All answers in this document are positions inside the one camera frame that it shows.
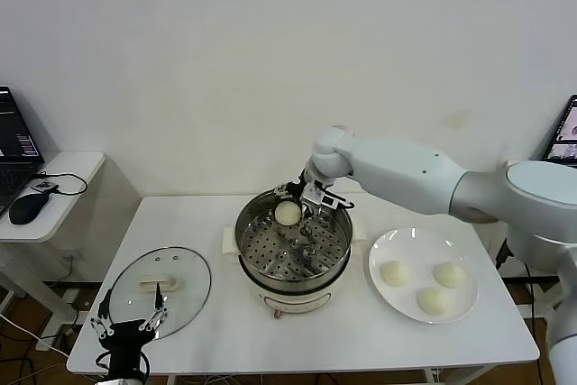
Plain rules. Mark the black computer mouse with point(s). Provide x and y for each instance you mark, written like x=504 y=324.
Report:
x=27 y=209

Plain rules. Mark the white steamed baozi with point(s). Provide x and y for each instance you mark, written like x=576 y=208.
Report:
x=449 y=274
x=433 y=301
x=287 y=213
x=396 y=274

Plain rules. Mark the round glass pot lid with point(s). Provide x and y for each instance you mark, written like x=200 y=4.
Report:
x=185 y=304

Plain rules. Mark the small black usb hub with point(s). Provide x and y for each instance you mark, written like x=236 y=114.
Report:
x=44 y=186

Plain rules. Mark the white side table with mouse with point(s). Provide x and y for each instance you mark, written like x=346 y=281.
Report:
x=85 y=162

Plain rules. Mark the white floor power strip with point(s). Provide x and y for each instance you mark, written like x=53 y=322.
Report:
x=72 y=299

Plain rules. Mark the stainless steel steamer basket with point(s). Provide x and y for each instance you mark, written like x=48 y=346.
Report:
x=315 y=263

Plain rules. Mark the cream electric cooking pot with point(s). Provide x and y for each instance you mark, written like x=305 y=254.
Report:
x=293 y=301

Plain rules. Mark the black laptop with dark screen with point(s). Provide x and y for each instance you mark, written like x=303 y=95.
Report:
x=13 y=141

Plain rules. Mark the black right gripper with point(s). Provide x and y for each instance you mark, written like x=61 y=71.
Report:
x=299 y=187

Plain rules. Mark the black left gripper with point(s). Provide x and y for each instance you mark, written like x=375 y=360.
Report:
x=124 y=344

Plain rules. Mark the round white plate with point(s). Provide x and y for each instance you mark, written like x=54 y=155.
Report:
x=392 y=304

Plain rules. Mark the grey laptop with light screen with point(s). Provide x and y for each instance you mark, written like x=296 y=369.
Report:
x=563 y=132

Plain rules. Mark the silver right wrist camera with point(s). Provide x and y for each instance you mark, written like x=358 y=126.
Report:
x=322 y=199

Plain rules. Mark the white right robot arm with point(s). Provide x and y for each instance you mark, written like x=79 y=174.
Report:
x=405 y=173

